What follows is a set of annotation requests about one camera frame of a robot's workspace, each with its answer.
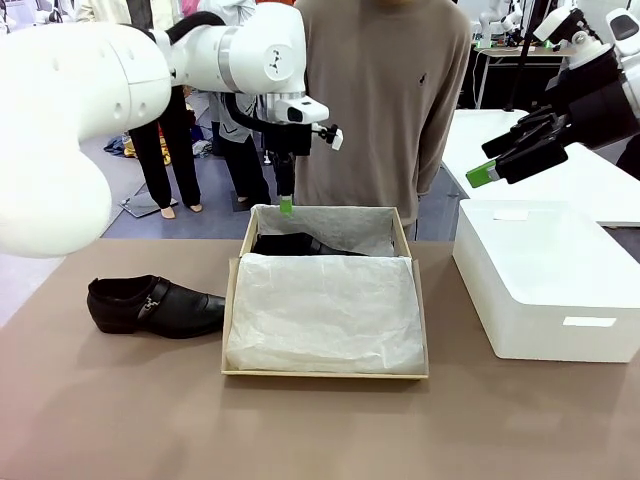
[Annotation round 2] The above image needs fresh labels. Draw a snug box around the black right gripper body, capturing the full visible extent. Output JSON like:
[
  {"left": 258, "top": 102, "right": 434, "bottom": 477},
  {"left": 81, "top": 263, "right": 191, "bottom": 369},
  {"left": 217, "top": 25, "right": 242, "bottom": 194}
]
[{"left": 537, "top": 47, "right": 629, "bottom": 150}]

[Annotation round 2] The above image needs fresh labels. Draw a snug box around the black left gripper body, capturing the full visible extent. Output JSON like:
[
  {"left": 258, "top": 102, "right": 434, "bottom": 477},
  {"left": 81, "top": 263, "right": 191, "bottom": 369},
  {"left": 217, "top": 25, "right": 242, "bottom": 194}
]
[{"left": 263, "top": 119, "right": 311, "bottom": 157}]

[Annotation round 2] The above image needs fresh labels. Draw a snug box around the black leather buckle shoe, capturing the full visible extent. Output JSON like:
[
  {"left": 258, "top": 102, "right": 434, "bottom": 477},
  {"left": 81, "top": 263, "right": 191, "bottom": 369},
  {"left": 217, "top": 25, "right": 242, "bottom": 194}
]
[
  {"left": 251, "top": 232, "right": 371, "bottom": 258},
  {"left": 87, "top": 273, "right": 227, "bottom": 339}
]

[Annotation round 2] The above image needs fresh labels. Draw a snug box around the brown cardboard shoe box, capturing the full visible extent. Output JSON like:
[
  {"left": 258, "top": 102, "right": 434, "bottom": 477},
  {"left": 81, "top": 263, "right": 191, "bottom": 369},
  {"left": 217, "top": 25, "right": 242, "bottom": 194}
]
[{"left": 221, "top": 203, "right": 430, "bottom": 384}]

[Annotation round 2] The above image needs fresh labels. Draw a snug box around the white tissue paper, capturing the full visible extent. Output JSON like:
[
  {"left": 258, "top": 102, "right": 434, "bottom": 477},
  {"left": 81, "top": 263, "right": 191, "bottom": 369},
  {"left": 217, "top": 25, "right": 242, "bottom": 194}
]
[{"left": 225, "top": 203, "right": 427, "bottom": 375}]

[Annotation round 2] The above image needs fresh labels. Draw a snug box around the bystander in white coat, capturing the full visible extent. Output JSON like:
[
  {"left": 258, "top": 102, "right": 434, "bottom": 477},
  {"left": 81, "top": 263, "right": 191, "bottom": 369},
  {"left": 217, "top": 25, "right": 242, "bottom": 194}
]
[{"left": 199, "top": 0, "right": 274, "bottom": 204}]

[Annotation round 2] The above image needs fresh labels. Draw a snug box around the white side table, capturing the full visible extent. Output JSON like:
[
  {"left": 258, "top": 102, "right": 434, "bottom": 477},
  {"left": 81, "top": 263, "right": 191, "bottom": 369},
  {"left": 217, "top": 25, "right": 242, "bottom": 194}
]
[{"left": 441, "top": 108, "right": 640, "bottom": 227}]

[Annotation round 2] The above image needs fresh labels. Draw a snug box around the small white clamped block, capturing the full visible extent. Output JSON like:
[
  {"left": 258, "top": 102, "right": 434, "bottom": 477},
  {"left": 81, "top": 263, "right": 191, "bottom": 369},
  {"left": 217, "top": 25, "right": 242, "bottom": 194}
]
[{"left": 312, "top": 123, "right": 345, "bottom": 152}]

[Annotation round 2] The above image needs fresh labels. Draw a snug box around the black vertical pole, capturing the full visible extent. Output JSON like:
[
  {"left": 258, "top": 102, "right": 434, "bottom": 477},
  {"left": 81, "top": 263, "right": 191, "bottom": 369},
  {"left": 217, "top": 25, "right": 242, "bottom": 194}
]
[{"left": 503, "top": 0, "right": 535, "bottom": 112}]

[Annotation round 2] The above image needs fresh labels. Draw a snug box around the background work table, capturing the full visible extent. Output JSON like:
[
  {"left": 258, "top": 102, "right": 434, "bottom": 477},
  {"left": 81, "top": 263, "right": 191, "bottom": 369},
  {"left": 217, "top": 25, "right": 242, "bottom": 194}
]
[{"left": 473, "top": 43, "right": 576, "bottom": 110}]

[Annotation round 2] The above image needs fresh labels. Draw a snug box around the person in beige sweater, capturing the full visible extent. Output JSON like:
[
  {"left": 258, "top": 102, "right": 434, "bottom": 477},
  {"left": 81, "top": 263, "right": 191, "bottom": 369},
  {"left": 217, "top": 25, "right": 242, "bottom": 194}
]
[{"left": 292, "top": 0, "right": 474, "bottom": 242}]

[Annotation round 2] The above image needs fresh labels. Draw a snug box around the white plastic bin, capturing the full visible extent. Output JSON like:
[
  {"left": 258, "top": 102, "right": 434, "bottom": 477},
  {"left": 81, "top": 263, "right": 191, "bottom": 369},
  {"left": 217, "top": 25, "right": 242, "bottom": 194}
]
[{"left": 452, "top": 198, "right": 640, "bottom": 364}]

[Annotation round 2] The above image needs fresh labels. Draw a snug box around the bystander in black trousers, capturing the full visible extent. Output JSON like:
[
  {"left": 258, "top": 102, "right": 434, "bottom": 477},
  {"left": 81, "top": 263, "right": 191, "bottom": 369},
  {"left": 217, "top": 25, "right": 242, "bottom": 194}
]
[{"left": 89, "top": 0, "right": 204, "bottom": 221}]

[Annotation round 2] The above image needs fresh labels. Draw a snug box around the grey floor plate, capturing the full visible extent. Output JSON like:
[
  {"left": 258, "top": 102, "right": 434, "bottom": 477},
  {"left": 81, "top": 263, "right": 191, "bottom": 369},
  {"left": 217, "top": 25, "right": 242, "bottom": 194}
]
[{"left": 118, "top": 193, "right": 180, "bottom": 219}]

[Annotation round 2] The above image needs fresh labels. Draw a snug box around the blue yellow clothing pile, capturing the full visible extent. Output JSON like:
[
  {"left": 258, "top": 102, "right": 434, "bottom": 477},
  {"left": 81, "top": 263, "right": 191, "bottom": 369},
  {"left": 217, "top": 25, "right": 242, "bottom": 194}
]
[{"left": 103, "top": 130, "right": 139, "bottom": 160}]

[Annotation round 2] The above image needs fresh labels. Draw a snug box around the white label on bin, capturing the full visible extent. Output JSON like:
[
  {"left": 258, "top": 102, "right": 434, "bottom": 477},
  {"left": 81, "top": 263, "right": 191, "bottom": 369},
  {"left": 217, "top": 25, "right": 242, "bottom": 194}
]
[{"left": 563, "top": 316, "right": 617, "bottom": 329}]

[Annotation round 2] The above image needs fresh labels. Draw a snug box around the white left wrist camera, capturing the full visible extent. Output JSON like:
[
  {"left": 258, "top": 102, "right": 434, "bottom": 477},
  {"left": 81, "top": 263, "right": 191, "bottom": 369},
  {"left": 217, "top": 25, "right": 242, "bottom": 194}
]
[{"left": 273, "top": 94, "right": 331, "bottom": 124}]

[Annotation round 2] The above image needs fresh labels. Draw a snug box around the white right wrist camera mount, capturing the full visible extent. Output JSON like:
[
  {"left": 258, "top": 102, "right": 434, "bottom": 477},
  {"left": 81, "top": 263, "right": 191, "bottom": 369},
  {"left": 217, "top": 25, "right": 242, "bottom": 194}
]
[{"left": 532, "top": 7, "right": 614, "bottom": 69}]

